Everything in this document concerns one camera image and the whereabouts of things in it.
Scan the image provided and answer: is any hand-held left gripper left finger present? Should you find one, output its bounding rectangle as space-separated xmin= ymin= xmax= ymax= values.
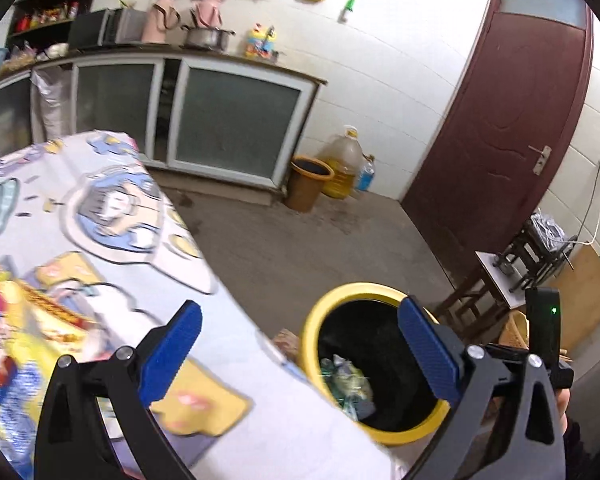
xmin=34 ymin=300 xmax=203 ymax=480

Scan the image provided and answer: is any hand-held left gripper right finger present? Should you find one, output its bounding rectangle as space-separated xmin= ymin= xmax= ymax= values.
xmin=397 ymin=296 xmax=566 ymax=480

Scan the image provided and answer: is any large green white packet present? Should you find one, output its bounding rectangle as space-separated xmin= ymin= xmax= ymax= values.
xmin=321 ymin=355 xmax=376 ymax=408

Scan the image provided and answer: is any yellow rimmed black bin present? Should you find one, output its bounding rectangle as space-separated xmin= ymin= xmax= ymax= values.
xmin=300 ymin=282 xmax=453 ymax=447

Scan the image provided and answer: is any yellow cartoon snack bag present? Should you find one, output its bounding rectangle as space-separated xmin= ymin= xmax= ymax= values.
xmin=0 ymin=255 xmax=108 ymax=480

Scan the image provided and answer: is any person's right hand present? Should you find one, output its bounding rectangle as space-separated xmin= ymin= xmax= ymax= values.
xmin=555 ymin=390 xmax=572 ymax=441

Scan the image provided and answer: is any woven basket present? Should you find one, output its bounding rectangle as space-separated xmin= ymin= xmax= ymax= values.
xmin=500 ymin=310 xmax=531 ymax=351

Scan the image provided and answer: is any cartoon printed tablecloth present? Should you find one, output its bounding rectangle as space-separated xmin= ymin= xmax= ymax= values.
xmin=0 ymin=130 xmax=411 ymax=480

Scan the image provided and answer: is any wooden cutting board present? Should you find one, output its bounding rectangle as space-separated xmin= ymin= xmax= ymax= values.
xmin=545 ymin=245 xmax=600 ymax=356

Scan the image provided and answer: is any wooden stool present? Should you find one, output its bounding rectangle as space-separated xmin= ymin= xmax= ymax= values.
xmin=435 ymin=250 xmax=531 ymax=343

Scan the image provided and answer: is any dark stool with bag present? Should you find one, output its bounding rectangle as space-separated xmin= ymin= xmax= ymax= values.
xmin=495 ymin=212 xmax=578 ymax=291

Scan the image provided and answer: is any clear bottle blue label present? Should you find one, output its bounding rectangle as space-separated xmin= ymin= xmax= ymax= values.
xmin=355 ymin=155 xmax=377 ymax=192

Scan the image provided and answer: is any brown plastic bucket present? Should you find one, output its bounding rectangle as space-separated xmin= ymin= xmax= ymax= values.
xmin=285 ymin=156 xmax=335 ymax=212

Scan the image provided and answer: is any large cooking oil jug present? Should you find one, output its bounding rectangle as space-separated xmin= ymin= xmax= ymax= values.
xmin=320 ymin=125 xmax=365 ymax=200

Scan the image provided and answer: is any dark red door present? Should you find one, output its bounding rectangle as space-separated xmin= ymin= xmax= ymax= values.
xmin=402 ymin=0 xmax=595 ymax=286

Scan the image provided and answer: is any kitchen counter cabinet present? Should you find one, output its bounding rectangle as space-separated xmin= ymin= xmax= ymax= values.
xmin=0 ymin=42 xmax=328 ymax=206

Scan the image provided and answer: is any white woven sack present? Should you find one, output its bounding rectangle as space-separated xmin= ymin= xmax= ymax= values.
xmin=30 ymin=67 xmax=73 ymax=143

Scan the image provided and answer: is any steel cooking pot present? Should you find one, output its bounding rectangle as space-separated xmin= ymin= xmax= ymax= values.
xmin=181 ymin=25 xmax=236 ymax=53

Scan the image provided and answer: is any yellow detergent bottle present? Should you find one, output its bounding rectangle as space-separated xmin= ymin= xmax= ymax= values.
xmin=244 ymin=23 xmax=278 ymax=61

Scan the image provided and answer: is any light pink thermos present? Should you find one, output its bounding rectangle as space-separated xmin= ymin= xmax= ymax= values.
xmin=141 ymin=2 xmax=178 ymax=45

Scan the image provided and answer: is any clear bag of food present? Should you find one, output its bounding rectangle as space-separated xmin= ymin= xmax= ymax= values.
xmin=0 ymin=45 xmax=36 ymax=73

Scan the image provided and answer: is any black microwave oven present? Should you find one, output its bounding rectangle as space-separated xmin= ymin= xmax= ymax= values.
xmin=69 ymin=7 xmax=148 ymax=50

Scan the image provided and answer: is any dark pink thermos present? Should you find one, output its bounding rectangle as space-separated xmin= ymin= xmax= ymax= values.
xmin=190 ymin=0 xmax=226 ymax=28

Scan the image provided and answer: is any row of condiment jars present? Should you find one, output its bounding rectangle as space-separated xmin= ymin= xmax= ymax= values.
xmin=15 ymin=2 xmax=81 ymax=31

